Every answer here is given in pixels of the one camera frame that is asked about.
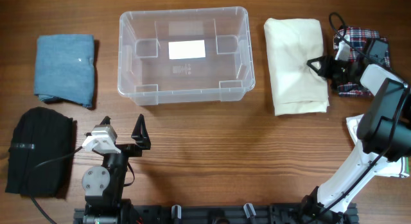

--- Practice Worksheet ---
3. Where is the cream cloth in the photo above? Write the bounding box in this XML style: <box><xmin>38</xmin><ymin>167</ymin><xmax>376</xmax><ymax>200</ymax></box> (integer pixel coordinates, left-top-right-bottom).
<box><xmin>264</xmin><ymin>18</ymin><xmax>329</xmax><ymax>116</ymax></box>

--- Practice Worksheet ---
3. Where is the red plaid shirt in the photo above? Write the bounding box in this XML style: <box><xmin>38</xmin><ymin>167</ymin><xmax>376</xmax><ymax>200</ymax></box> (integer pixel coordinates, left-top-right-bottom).
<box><xmin>336</xmin><ymin>26</ymin><xmax>391</xmax><ymax>98</ymax></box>

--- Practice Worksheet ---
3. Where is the blue denim cloth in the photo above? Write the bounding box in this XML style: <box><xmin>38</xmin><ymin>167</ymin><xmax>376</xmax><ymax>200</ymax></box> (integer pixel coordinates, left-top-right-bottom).
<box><xmin>34</xmin><ymin>34</ymin><xmax>95</xmax><ymax>108</ymax></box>

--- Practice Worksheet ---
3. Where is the black cloth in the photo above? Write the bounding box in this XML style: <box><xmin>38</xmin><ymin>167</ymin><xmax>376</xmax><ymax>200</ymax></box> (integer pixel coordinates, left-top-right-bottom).
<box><xmin>5</xmin><ymin>107</ymin><xmax>74</xmax><ymax>197</ymax></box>

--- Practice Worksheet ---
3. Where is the white t-shirt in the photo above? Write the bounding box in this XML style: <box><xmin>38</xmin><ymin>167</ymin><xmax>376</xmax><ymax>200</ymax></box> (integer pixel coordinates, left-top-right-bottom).
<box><xmin>346</xmin><ymin>114</ymin><xmax>410</xmax><ymax>178</ymax></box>

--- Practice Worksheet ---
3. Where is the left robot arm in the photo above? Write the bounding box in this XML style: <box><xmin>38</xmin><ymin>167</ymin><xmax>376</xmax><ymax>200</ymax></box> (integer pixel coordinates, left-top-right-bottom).
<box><xmin>73</xmin><ymin>114</ymin><xmax>151</xmax><ymax>224</ymax></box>

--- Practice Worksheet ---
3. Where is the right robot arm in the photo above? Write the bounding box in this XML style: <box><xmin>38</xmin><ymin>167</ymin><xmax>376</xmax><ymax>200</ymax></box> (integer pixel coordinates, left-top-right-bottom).
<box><xmin>300</xmin><ymin>64</ymin><xmax>410</xmax><ymax>223</ymax></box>

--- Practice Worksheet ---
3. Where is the clear plastic storage container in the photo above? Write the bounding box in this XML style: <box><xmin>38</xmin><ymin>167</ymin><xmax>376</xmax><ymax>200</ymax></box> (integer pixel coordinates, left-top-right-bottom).
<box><xmin>117</xmin><ymin>6</ymin><xmax>256</xmax><ymax>106</ymax></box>

